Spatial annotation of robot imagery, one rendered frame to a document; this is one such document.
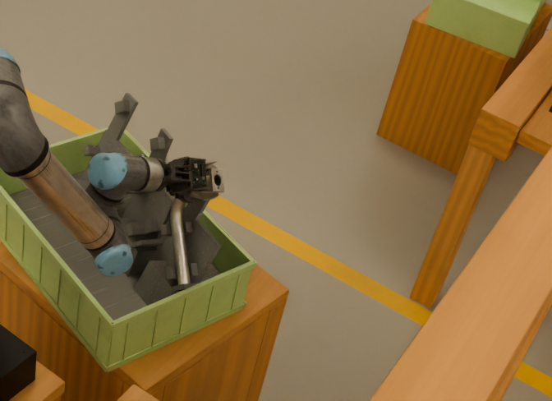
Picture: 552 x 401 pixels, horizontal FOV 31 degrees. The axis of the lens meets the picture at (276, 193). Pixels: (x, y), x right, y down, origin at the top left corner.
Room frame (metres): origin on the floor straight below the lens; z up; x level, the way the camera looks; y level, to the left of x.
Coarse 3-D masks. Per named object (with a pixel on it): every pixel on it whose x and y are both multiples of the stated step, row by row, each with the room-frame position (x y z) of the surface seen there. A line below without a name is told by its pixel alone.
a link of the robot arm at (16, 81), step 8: (0, 48) 1.53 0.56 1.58; (0, 56) 1.49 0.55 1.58; (8, 56) 1.52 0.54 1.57; (0, 64) 1.47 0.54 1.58; (8, 64) 1.49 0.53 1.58; (16, 64) 1.52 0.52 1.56; (0, 72) 1.45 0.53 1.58; (8, 72) 1.46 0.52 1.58; (16, 72) 1.49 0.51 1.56; (0, 80) 1.42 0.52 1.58; (8, 80) 1.44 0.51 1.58; (16, 80) 1.46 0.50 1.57; (24, 88) 1.46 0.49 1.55
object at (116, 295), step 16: (80, 176) 2.08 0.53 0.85; (16, 192) 1.95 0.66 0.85; (32, 208) 1.91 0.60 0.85; (48, 224) 1.86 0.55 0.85; (48, 240) 1.81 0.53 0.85; (64, 240) 1.82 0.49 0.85; (64, 256) 1.77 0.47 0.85; (80, 256) 1.78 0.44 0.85; (80, 272) 1.73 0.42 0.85; (96, 272) 1.74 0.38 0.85; (208, 272) 1.84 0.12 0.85; (96, 288) 1.69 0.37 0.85; (112, 288) 1.70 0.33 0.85; (128, 288) 1.71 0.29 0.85; (112, 304) 1.65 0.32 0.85; (128, 304) 1.66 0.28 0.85; (144, 304) 1.68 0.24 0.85
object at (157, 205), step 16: (160, 144) 1.92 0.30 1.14; (144, 192) 1.91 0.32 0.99; (160, 192) 1.87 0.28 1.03; (128, 208) 1.92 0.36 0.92; (144, 208) 1.89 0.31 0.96; (160, 208) 1.85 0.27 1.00; (160, 224) 1.83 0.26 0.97; (128, 240) 1.80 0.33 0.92; (144, 256) 1.78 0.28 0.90; (128, 272) 1.76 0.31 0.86
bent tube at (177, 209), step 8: (216, 168) 1.82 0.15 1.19; (208, 176) 1.81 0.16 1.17; (216, 176) 1.82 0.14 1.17; (208, 184) 1.79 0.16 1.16; (216, 184) 1.81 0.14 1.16; (176, 200) 1.81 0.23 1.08; (176, 208) 1.80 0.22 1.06; (176, 216) 1.79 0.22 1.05; (176, 224) 1.77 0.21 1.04; (176, 232) 1.76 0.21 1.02; (176, 240) 1.75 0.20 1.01; (184, 240) 1.75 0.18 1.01; (176, 248) 1.73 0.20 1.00; (184, 248) 1.74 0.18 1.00; (176, 256) 1.72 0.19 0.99; (184, 256) 1.72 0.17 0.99; (176, 264) 1.71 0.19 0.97; (184, 264) 1.71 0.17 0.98; (184, 272) 1.69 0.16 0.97; (184, 280) 1.68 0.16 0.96
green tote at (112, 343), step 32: (64, 160) 2.07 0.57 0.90; (0, 192) 1.82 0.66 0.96; (0, 224) 1.83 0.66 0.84; (32, 224) 1.73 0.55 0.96; (32, 256) 1.72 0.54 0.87; (224, 256) 1.85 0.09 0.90; (64, 288) 1.62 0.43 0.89; (192, 288) 1.66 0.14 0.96; (224, 288) 1.73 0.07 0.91; (96, 320) 1.53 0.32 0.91; (128, 320) 1.52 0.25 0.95; (160, 320) 1.59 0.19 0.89; (192, 320) 1.67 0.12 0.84; (96, 352) 1.52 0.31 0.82; (128, 352) 1.53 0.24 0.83
